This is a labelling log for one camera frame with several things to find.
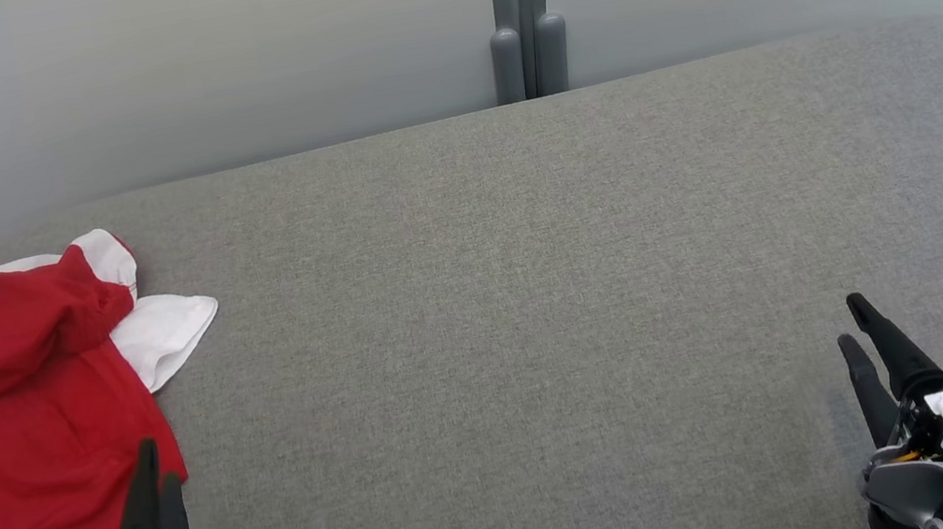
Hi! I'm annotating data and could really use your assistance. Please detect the red basketball jersey white sleeves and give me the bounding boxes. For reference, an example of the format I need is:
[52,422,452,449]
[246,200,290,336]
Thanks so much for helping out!
[0,286,254,529]

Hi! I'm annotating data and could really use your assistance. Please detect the grey partition post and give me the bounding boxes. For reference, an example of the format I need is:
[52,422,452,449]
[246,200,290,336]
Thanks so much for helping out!
[481,0,578,106]

